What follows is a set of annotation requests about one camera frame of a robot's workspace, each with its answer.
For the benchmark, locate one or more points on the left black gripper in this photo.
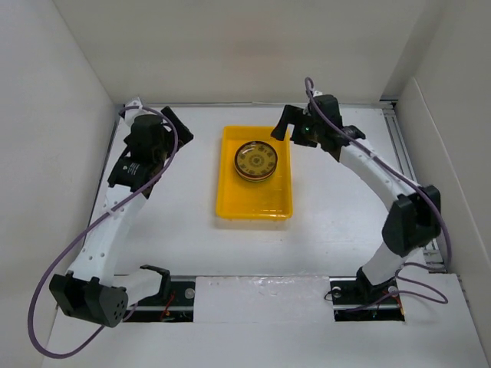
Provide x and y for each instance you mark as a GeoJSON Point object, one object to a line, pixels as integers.
{"type": "Point", "coordinates": [184, 136]}

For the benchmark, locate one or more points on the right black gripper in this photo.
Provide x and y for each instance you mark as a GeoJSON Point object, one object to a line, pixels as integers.
{"type": "Point", "coordinates": [291, 114]}

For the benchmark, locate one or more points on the brown gold plate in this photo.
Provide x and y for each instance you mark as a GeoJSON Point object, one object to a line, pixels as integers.
{"type": "Point", "coordinates": [255, 156]}

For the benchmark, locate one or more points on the black plate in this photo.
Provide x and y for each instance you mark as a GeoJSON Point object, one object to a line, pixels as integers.
{"type": "Point", "coordinates": [255, 176]}

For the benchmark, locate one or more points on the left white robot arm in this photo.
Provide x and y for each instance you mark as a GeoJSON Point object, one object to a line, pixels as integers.
{"type": "Point", "coordinates": [90, 289]}

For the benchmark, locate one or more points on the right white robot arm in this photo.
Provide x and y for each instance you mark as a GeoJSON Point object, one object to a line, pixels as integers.
{"type": "Point", "coordinates": [413, 211]}

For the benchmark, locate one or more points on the yellow plastic bin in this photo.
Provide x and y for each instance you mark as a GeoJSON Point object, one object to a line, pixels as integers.
{"type": "Point", "coordinates": [238, 199]}

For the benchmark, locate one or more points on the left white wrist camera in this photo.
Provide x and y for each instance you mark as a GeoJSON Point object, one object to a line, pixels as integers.
{"type": "Point", "coordinates": [130, 111]}

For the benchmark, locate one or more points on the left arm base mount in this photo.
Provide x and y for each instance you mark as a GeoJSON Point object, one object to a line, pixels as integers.
{"type": "Point", "coordinates": [177, 306]}

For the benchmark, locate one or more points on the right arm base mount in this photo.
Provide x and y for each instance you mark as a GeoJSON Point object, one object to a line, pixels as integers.
{"type": "Point", "coordinates": [350, 305]}

